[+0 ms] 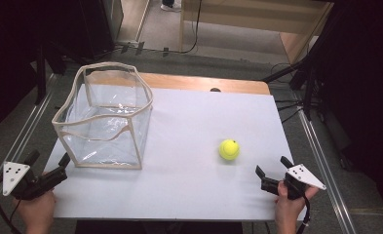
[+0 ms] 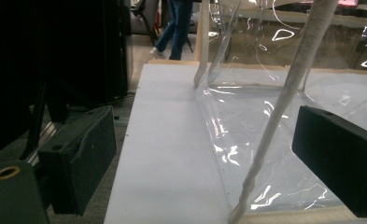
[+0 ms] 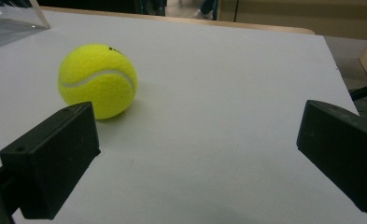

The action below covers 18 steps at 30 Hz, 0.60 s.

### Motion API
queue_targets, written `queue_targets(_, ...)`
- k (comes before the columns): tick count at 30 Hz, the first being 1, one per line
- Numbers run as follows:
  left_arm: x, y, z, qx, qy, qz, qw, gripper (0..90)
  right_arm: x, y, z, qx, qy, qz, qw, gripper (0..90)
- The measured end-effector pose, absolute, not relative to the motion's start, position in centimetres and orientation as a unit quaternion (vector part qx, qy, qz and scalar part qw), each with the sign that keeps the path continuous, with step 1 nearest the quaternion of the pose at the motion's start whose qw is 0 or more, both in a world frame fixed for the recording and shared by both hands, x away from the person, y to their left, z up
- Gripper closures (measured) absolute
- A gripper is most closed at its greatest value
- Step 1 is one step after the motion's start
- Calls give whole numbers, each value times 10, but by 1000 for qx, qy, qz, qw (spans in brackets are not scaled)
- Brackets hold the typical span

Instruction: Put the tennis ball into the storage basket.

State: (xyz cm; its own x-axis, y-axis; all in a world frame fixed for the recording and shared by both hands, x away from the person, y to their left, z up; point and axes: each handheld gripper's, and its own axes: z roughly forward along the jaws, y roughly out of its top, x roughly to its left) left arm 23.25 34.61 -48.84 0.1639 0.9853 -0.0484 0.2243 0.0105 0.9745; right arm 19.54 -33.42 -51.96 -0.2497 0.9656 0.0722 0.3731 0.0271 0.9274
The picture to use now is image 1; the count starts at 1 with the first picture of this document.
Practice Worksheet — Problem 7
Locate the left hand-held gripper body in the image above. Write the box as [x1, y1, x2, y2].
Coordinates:
[2, 161, 68, 201]

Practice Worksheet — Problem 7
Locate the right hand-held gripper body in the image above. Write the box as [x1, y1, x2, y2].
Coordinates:
[259, 163, 327, 201]

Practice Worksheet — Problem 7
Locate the person's right hand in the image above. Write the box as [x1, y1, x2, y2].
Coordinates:
[274, 180, 321, 234]

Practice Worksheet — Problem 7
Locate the person's left hand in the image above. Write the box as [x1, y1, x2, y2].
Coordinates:
[12, 190, 57, 234]

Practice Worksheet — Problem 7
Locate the clear plastic bag, beige trim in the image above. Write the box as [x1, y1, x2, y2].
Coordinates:
[51, 60, 155, 171]

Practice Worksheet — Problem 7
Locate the yellow tennis ball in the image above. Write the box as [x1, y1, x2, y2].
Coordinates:
[218, 138, 241, 162]

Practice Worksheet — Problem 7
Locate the white table mat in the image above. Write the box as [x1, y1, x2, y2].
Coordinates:
[44, 87, 308, 222]

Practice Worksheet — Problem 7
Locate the black tripod stand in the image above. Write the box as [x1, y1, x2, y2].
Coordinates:
[261, 0, 341, 122]

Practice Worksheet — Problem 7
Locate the light wooden desk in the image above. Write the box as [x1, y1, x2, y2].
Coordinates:
[177, 0, 335, 65]

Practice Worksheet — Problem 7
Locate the metal floor rail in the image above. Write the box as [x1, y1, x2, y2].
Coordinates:
[0, 73, 57, 222]
[296, 108, 359, 234]

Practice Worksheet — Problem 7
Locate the black stand post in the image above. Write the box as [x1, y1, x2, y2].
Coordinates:
[33, 43, 48, 106]

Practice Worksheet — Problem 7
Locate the black hanging cable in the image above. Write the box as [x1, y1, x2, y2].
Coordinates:
[107, 0, 204, 56]

